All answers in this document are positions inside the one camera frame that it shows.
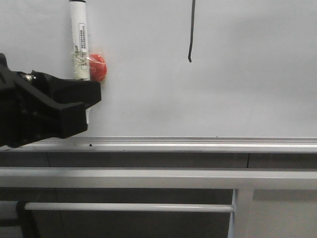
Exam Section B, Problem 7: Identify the white horizontal rod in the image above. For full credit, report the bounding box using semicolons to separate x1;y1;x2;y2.
25;202;235;213

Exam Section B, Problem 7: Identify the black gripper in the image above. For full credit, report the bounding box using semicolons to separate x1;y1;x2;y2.
0;53;102;148

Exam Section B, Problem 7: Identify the white whiteboard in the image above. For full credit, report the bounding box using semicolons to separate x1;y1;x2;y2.
0;0;317;152

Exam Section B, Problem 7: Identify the white marker with red magnet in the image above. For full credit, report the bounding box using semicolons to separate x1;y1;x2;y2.
68;0;108;124

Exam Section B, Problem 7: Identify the white metal stand frame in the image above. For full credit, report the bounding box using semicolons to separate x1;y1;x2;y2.
0;167;317;238

